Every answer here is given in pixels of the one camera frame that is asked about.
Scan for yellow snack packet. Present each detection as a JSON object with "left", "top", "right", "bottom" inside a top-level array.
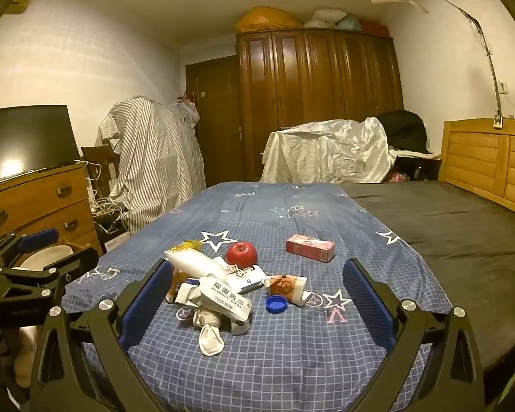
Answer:
[{"left": 167, "top": 240, "right": 202, "bottom": 303}]

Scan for blue bottle cap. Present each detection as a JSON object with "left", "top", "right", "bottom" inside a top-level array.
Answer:
[{"left": 265, "top": 295, "right": 289, "bottom": 314}]

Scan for white face mask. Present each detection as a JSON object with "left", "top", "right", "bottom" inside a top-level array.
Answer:
[{"left": 192, "top": 307, "right": 226, "bottom": 357}]

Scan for dark wooden door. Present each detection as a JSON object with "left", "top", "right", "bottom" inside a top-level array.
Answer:
[{"left": 185, "top": 56, "right": 243, "bottom": 181}]

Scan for white cloth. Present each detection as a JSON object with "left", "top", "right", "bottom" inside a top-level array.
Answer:
[{"left": 15, "top": 325, "right": 40, "bottom": 389}]

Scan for light blue bag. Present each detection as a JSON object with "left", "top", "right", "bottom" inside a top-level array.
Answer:
[{"left": 337, "top": 14, "right": 363, "bottom": 32}]

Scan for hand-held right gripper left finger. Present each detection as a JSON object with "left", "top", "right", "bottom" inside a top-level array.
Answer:
[{"left": 28, "top": 259, "right": 174, "bottom": 412}]

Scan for black clothes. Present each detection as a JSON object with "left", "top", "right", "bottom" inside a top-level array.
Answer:
[{"left": 375, "top": 110, "right": 430, "bottom": 155}]

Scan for black flat screen monitor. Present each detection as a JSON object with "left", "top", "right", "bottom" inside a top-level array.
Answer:
[{"left": 0, "top": 105, "right": 80, "bottom": 187}]

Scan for blue checked star bedsheet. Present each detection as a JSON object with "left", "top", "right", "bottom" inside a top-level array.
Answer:
[{"left": 62, "top": 181, "right": 453, "bottom": 412}]

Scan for dark wooden chair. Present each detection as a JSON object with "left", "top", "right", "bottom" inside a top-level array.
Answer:
[{"left": 81, "top": 145, "right": 121, "bottom": 198}]

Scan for small white blue carton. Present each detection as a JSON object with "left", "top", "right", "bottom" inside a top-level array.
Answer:
[{"left": 236, "top": 266, "right": 267, "bottom": 295}]

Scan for white wipes packet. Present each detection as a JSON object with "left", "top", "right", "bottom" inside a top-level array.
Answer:
[{"left": 176, "top": 277, "right": 254, "bottom": 335}]

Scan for long thin pole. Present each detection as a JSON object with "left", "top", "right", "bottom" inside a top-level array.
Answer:
[{"left": 378, "top": 0, "right": 505, "bottom": 127}]

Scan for white cables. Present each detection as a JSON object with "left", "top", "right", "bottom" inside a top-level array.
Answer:
[{"left": 86, "top": 161, "right": 131, "bottom": 232}]

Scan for wooden dresser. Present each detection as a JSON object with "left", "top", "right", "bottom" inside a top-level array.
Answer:
[{"left": 0, "top": 164, "right": 104, "bottom": 258}]

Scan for grey striped cloth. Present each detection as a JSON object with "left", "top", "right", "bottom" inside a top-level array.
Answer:
[{"left": 98, "top": 96, "right": 207, "bottom": 234}]

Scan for dark side table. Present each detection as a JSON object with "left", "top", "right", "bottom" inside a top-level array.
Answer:
[{"left": 390, "top": 152, "right": 443, "bottom": 183}]

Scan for brown wooden wardrobe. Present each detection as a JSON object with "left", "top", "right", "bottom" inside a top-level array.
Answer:
[{"left": 235, "top": 28, "right": 404, "bottom": 181}]

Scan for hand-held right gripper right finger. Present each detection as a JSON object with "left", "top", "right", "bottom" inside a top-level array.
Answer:
[{"left": 342, "top": 258, "right": 485, "bottom": 412}]

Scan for orange bag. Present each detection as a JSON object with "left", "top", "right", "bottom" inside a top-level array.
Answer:
[{"left": 234, "top": 6, "right": 303, "bottom": 33}]

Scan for black bed sheet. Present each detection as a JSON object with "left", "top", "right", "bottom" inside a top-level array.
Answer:
[{"left": 339, "top": 180, "right": 515, "bottom": 374}]

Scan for red apple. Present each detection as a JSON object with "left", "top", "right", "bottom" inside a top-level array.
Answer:
[{"left": 225, "top": 241, "right": 258, "bottom": 269}]

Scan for red box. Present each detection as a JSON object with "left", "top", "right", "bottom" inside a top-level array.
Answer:
[{"left": 360, "top": 21, "right": 389, "bottom": 37}]

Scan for white crumpled sheet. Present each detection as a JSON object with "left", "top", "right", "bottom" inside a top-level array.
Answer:
[{"left": 261, "top": 117, "right": 398, "bottom": 184}]

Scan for pink carton box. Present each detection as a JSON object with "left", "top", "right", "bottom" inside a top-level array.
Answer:
[{"left": 286, "top": 234, "right": 336, "bottom": 262}]

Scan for white plastic air pillow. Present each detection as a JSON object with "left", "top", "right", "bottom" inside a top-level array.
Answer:
[{"left": 163, "top": 249, "right": 230, "bottom": 279}]

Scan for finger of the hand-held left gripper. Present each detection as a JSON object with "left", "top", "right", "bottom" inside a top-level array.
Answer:
[
  {"left": 0, "top": 249, "right": 99, "bottom": 288},
  {"left": 0, "top": 229, "right": 60, "bottom": 275}
]

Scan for wooden headboard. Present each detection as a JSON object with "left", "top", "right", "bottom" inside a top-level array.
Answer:
[{"left": 438, "top": 118, "right": 515, "bottom": 226}]

